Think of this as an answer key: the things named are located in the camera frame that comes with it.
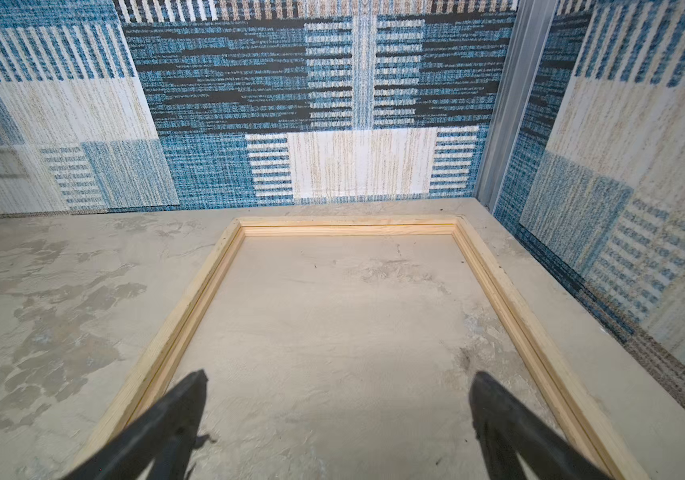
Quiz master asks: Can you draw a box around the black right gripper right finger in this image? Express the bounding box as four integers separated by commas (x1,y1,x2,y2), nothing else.
469,371,608,479

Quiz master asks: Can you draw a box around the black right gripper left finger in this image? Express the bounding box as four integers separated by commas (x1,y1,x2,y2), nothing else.
66,370,208,479

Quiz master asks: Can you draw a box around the light wooden picture frame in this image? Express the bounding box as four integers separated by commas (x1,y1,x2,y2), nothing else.
74,215,648,479

